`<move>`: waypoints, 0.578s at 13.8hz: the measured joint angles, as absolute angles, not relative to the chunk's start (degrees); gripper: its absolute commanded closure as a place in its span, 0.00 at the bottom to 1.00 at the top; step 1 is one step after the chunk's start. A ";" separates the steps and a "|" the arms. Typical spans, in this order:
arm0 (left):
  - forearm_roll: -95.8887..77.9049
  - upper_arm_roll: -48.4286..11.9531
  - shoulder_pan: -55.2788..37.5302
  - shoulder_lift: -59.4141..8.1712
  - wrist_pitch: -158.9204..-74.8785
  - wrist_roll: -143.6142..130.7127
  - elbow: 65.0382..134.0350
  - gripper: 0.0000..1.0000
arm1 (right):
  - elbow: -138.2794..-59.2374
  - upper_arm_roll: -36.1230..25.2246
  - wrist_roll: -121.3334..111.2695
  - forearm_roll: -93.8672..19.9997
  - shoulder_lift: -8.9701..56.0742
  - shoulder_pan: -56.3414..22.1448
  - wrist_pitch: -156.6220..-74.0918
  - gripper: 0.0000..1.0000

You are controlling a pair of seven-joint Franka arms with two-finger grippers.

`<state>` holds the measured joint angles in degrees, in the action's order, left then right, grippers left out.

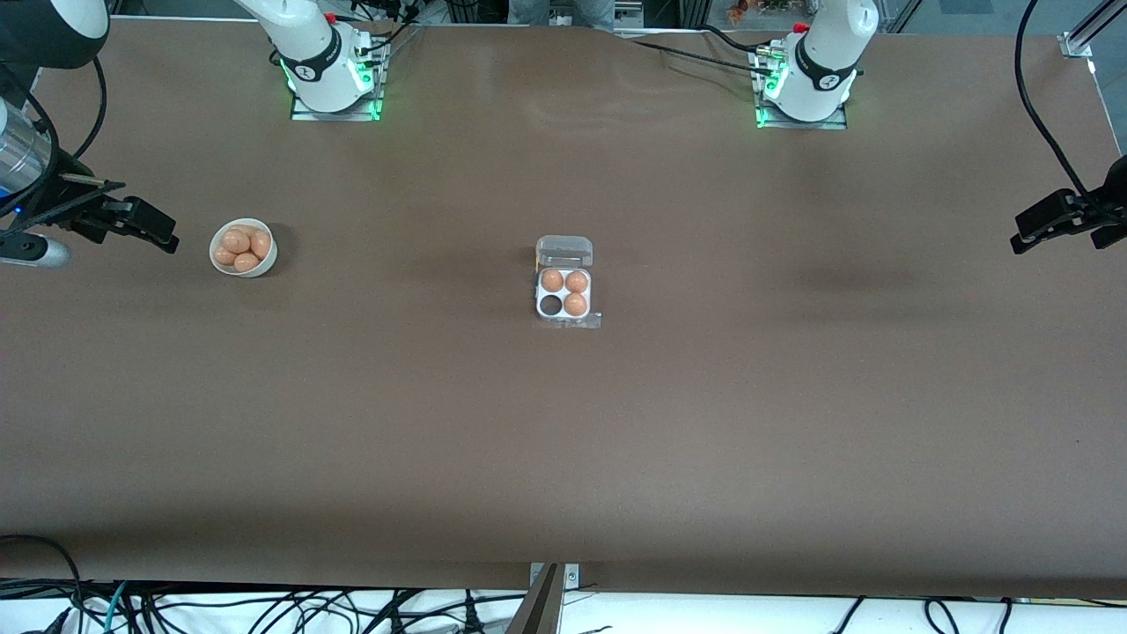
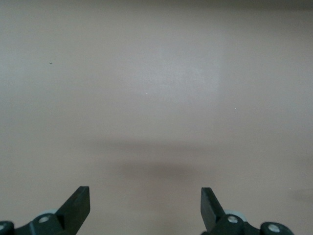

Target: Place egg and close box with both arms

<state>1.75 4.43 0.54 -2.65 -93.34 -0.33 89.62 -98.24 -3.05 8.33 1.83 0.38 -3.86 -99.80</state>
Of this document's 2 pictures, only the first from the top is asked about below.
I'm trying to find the clear plastic egg box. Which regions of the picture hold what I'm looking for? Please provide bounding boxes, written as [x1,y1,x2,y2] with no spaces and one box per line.
[533,234,605,332]

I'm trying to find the white round bowl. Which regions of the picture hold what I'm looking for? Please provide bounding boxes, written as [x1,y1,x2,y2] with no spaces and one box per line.
[209,217,279,279]

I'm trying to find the person in grey trousers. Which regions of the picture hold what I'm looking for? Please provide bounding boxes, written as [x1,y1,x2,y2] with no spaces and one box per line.
[507,0,617,33]

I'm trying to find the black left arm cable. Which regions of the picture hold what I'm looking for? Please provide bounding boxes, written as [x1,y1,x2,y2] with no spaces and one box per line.
[1014,0,1112,212]

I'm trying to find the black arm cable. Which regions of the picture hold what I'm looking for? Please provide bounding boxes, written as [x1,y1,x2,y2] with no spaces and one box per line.
[1014,0,1112,212]
[0,55,108,232]

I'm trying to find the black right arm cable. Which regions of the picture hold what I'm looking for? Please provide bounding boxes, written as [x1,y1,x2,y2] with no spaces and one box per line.
[0,55,108,232]

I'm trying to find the aluminium frame profile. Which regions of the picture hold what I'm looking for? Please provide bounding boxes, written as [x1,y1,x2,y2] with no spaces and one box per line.
[1059,0,1127,59]

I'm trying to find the black looped floor cable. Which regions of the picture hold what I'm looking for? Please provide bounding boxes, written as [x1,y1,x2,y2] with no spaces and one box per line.
[0,534,86,634]

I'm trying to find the teal floor cable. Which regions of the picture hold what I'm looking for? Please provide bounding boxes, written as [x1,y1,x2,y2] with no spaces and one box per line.
[101,581,135,634]

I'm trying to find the black base power cable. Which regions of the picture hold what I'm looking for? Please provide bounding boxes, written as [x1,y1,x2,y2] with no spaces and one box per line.
[616,25,776,78]

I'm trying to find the metal table edge bracket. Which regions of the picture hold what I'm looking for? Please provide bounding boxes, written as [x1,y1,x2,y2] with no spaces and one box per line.
[505,563,581,634]

